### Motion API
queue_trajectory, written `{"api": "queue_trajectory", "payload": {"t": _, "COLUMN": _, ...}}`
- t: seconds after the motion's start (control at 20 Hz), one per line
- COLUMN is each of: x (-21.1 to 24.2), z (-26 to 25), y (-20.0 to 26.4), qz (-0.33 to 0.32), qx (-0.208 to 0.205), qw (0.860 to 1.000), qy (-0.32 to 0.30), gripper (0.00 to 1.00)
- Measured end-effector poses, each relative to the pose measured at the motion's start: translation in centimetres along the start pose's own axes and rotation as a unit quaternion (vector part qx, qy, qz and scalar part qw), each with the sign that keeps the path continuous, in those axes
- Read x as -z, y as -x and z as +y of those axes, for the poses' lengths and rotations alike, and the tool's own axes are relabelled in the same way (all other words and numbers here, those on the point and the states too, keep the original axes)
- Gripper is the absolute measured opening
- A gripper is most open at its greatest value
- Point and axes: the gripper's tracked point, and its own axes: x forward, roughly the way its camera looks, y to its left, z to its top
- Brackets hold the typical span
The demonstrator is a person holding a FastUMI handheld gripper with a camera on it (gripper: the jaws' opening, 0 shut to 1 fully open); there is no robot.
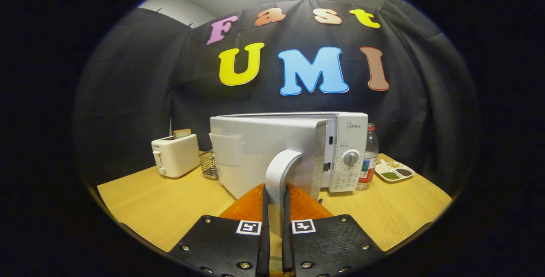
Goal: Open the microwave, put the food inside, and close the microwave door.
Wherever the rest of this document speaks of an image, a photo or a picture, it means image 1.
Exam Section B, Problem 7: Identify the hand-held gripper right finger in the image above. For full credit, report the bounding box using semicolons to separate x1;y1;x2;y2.
282;183;386;277

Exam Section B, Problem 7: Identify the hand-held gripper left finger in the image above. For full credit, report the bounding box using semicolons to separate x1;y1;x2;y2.
167;183;271;277

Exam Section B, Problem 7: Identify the white microwave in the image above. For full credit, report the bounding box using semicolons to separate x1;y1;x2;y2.
209;111;369;237

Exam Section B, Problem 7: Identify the clear plastic bottle red cap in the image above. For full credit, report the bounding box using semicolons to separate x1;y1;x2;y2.
357;123;379;191

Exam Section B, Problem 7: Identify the white toaster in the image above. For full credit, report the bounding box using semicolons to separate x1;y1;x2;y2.
151;134;201;179

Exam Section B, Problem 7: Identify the white divided dish with beans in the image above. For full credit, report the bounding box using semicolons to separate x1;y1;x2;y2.
375;159;416;183

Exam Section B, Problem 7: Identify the black backdrop cloth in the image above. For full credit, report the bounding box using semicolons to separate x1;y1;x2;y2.
72;0;479;192

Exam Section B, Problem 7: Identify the metal wire basket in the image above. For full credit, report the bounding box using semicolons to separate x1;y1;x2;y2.
198;149;220;180

